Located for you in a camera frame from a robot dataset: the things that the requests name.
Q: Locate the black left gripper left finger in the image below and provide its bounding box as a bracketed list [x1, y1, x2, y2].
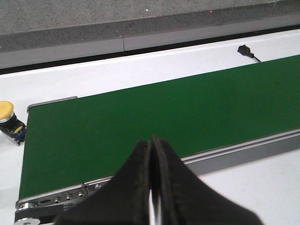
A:
[55, 140, 151, 225]

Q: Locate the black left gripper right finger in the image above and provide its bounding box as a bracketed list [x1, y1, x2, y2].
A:
[151, 135, 262, 225]

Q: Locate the green conveyor belt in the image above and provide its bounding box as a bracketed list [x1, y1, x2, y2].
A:
[15, 55, 300, 224]

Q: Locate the yellow mushroom push button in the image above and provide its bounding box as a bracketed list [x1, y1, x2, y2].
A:
[0, 101, 27, 146]

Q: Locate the small black sensor block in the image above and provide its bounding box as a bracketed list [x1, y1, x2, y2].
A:
[237, 45, 261, 62]

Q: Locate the grey stone counter slab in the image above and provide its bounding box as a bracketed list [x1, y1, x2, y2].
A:
[0, 0, 300, 69]

